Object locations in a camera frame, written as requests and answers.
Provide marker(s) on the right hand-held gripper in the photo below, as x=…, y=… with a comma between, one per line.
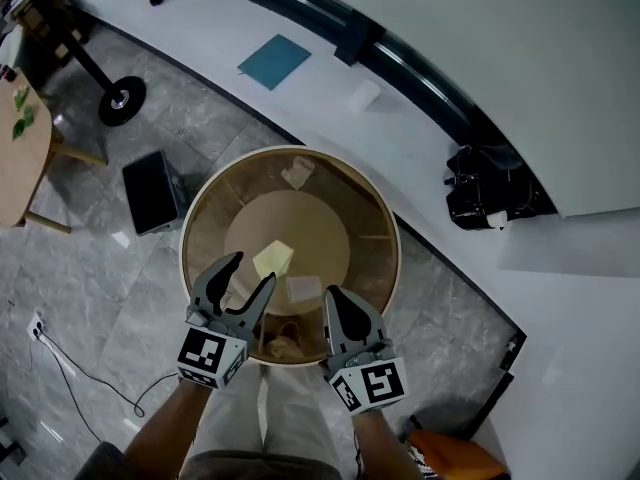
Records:
x=375, y=383

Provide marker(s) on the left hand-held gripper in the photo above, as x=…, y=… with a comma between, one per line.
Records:
x=210, y=353

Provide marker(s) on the yellow paper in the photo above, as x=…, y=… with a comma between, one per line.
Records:
x=272, y=258

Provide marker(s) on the black waste bin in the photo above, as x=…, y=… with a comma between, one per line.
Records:
x=150, y=193

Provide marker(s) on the person's right forearm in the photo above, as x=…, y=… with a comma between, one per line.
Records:
x=380, y=443

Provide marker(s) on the person's left forearm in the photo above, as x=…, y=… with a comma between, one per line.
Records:
x=170, y=428

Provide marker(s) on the round glass-top side table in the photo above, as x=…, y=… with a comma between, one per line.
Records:
x=320, y=218

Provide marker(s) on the person's light trousers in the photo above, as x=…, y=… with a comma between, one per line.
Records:
x=280, y=418

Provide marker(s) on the crumpled white paper piece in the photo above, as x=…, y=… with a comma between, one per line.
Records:
x=298, y=173

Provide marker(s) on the black white striped cushion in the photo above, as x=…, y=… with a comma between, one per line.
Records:
x=422, y=463

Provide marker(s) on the orange sofa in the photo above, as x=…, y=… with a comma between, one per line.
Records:
x=450, y=453

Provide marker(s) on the person's brown shirt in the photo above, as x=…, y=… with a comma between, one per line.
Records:
x=250, y=468

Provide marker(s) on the small white cup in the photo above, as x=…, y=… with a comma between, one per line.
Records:
x=497, y=220

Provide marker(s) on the black bag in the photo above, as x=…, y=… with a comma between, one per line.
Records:
x=485, y=183

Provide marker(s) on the white power strip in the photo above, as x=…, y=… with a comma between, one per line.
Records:
x=36, y=325

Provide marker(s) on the black coat rack stand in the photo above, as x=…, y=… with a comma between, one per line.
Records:
x=107, y=113

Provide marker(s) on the small white box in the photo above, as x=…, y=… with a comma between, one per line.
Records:
x=365, y=95

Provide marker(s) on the teal notebook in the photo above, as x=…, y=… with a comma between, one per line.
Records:
x=274, y=62

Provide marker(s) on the wooden side table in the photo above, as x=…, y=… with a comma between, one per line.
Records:
x=25, y=168

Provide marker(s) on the green leaf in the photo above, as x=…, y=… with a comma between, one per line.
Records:
x=30, y=115
x=21, y=95
x=19, y=129

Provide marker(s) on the black screen housing bar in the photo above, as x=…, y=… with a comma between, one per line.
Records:
x=355, y=38

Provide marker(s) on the small dark bottle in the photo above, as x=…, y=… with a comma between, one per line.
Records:
x=6, y=72

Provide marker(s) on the white projection screen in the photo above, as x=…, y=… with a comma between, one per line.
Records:
x=525, y=43

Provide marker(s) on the wooden chair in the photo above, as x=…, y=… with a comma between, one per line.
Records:
x=35, y=20

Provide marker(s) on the white wall socket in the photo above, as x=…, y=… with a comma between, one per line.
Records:
x=510, y=345

